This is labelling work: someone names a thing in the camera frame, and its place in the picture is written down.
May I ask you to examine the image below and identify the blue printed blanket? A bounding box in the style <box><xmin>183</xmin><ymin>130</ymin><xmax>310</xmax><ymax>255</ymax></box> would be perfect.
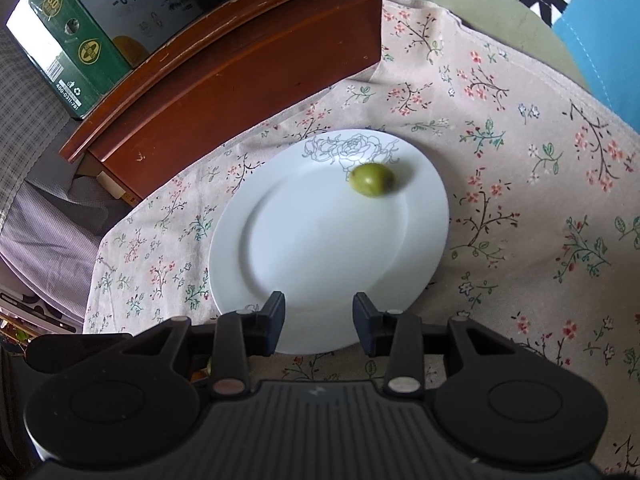
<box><xmin>440</xmin><ymin>0</ymin><xmax>640</xmax><ymax>133</ymax></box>

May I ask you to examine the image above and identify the green carton box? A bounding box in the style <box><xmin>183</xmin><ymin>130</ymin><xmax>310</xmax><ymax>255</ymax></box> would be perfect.
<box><xmin>5</xmin><ymin>0</ymin><xmax>206</xmax><ymax>121</ymax></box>

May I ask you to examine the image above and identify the brown cardboard box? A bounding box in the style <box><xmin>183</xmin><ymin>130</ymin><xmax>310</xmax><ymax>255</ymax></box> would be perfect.
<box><xmin>96</xmin><ymin>170</ymin><xmax>128</xmax><ymax>202</ymax></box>

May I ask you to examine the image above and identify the small green fruit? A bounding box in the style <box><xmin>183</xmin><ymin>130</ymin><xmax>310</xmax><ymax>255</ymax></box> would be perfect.
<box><xmin>348</xmin><ymin>162</ymin><xmax>397</xmax><ymax>197</ymax></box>

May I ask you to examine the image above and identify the white plate with rose print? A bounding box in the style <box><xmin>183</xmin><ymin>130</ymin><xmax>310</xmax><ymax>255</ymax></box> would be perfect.
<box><xmin>207</xmin><ymin>129</ymin><xmax>451</xmax><ymax>357</ymax></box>

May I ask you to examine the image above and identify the checked grey cloth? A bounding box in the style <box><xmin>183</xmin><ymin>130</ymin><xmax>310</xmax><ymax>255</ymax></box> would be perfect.
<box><xmin>0</xmin><ymin>25</ymin><xmax>126</xmax><ymax>321</ymax></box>

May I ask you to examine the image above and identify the floral beige tablecloth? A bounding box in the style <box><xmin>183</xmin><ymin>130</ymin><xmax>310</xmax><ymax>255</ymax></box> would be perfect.
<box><xmin>82</xmin><ymin>0</ymin><xmax>640</xmax><ymax>480</ymax></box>

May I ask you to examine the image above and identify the brown wooden nightstand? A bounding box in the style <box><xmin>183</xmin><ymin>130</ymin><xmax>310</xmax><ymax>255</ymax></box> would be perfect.
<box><xmin>59</xmin><ymin>0</ymin><xmax>406</xmax><ymax>201</ymax></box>

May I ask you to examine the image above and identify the green bed sheet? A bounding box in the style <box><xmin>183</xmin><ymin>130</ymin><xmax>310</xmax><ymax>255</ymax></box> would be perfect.
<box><xmin>402</xmin><ymin>0</ymin><xmax>591</xmax><ymax>96</ymax></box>

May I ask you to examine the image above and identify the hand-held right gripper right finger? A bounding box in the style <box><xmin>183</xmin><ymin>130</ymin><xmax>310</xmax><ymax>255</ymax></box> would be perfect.
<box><xmin>352</xmin><ymin>291</ymin><xmax>531</xmax><ymax>395</ymax></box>

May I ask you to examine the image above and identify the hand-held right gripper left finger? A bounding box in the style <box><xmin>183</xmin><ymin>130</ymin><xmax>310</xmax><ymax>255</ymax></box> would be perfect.
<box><xmin>120</xmin><ymin>290</ymin><xmax>287</xmax><ymax>396</ymax></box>

